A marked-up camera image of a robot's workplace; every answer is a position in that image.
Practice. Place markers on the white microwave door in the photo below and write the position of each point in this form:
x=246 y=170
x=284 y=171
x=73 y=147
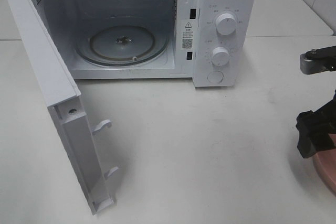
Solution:
x=64 y=104

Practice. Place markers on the pink round plate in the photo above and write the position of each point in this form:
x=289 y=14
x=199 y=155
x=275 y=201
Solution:
x=324 y=162

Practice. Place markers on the round white door button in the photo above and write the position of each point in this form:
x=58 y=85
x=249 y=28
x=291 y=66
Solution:
x=215 y=77

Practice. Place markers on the white round knob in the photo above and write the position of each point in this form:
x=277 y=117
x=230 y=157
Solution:
x=220 y=56
x=226 y=23

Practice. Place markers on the white microwave oven body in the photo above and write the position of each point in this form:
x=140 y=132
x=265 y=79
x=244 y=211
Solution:
x=188 y=54

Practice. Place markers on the upper white round knob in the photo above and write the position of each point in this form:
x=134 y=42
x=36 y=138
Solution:
x=226 y=23

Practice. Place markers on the lower white round knob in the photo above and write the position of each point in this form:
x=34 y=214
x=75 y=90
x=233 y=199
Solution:
x=220 y=56

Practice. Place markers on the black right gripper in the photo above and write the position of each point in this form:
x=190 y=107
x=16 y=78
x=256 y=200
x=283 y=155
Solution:
x=313 y=128

